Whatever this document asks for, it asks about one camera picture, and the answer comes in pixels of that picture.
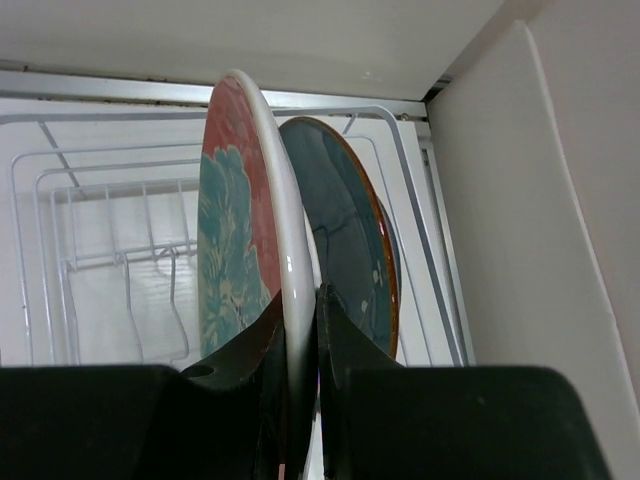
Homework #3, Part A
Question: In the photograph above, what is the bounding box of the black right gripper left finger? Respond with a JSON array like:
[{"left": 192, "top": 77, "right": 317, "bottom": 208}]
[{"left": 181, "top": 293, "right": 288, "bottom": 479}]

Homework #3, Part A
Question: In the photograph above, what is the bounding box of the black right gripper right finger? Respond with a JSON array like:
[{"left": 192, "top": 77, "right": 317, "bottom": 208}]
[{"left": 316, "top": 284, "right": 415, "bottom": 478}]

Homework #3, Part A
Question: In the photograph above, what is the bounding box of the teal round plate brown rim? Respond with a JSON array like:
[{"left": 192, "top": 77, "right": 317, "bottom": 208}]
[{"left": 279, "top": 116, "right": 401, "bottom": 358}]

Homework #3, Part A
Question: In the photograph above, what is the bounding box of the red teal floral plate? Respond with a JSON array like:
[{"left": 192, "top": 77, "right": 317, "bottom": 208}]
[{"left": 197, "top": 70, "right": 316, "bottom": 479}]

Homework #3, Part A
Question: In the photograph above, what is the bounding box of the blue leaf-shaped dish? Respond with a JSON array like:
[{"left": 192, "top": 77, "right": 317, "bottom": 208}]
[{"left": 378, "top": 199, "right": 402, "bottom": 291}]

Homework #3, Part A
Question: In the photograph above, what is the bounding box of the white wire dish rack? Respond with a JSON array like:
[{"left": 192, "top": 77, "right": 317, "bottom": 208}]
[{"left": 1, "top": 99, "right": 475, "bottom": 368}]

